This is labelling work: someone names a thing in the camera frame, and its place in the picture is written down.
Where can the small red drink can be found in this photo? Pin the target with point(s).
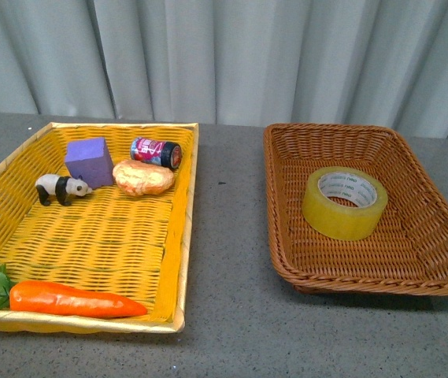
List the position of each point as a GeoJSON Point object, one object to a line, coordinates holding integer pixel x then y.
{"type": "Point", "coordinates": [163, 153]}

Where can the yellowish packing tape roll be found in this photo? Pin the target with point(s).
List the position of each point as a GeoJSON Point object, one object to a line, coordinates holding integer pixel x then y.
{"type": "Point", "coordinates": [343, 203]}

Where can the orange toy carrot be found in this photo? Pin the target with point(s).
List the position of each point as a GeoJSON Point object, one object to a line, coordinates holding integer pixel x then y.
{"type": "Point", "coordinates": [58, 299]}

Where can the brown wicker basket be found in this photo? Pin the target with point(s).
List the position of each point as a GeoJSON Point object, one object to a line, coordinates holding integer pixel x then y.
{"type": "Point", "coordinates": [407, 254]}

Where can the yellow woven basket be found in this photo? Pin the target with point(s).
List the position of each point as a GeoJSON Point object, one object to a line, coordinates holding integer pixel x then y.
{"type": "Point", "coordinates": [106, 241]}

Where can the toy bread loaf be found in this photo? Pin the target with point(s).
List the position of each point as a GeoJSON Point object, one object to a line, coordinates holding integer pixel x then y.
{"type": "Point", "coordinates": [136, 178]}

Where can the grey pleated curtain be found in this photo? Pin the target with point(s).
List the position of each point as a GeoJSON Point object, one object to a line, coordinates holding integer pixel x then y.
{"type": "Point", "coordinates": [230, 62]}

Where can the toy panda figurine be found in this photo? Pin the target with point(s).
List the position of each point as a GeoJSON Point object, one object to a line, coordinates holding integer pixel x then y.
{"type": "Point", "coordinates": [62, 187]}

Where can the purple foam block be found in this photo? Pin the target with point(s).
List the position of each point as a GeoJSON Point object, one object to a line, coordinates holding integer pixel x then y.
{"type": "Point", "coordinates": [90, 161]}

